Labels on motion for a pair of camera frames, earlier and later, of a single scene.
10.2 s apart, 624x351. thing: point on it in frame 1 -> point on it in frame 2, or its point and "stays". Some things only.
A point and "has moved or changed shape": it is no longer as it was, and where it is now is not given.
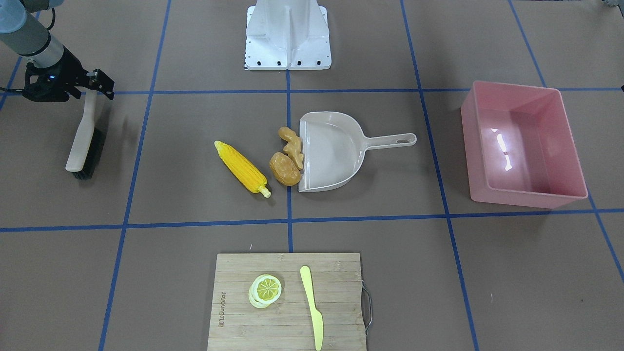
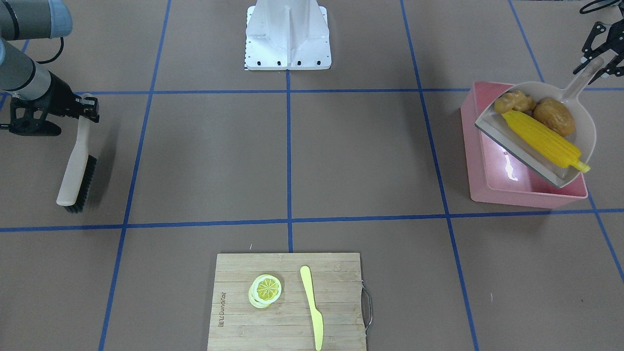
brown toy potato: (285, 169) -> (555, 115)
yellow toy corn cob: (247, 176) -> (547, 144)
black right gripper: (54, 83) -> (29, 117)
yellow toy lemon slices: (264, 290) stays
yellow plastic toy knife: (317, 319) stays
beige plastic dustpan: (333, 148) -> (544, 126)
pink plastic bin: (521, 149) stays
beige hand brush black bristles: (84, 159) has moved or changed shape
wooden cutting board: (289, 302) stays
